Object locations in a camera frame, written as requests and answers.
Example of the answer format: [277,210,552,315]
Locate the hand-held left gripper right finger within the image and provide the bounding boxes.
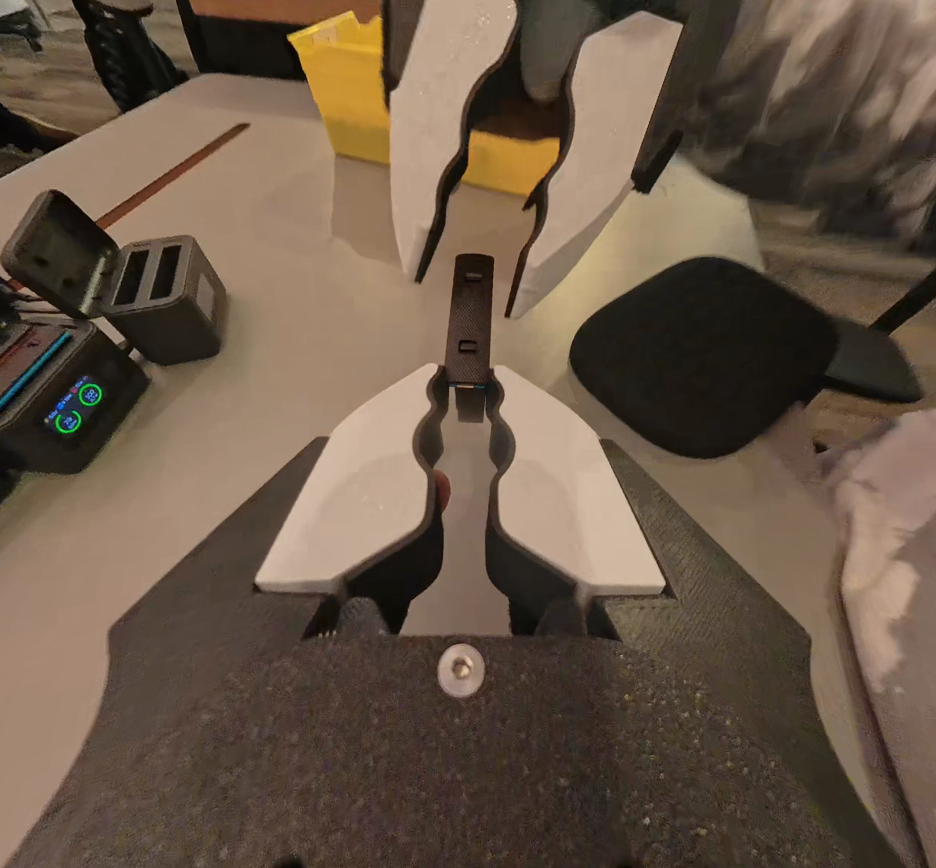
[486,364,668,634]

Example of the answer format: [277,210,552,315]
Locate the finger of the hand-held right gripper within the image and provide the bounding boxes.
[503,11,686,321]
[389,0,522,286]

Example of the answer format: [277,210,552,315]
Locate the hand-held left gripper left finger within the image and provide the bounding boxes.
[252,364,446,631]

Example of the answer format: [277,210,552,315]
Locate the blue-edged black battery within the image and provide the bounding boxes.
[445,252,497,424]
[0,330,78,416]

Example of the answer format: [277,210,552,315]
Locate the black battery charging case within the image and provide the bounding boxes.
[0,188,229,366]
[0,318,152,476]

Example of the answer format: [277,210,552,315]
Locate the person's right forearm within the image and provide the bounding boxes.
[695,0,936,255]

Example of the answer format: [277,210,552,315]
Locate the yellow plastic bin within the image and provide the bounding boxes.
[287,9,564,198]

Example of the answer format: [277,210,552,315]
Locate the black cushioned office chair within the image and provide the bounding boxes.
[569,256,924,461]

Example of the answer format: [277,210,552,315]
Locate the person's torso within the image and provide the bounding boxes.
[822,407,936,868]

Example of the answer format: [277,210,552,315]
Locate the orange-edged black battery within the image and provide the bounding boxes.
[0,327,52,381]

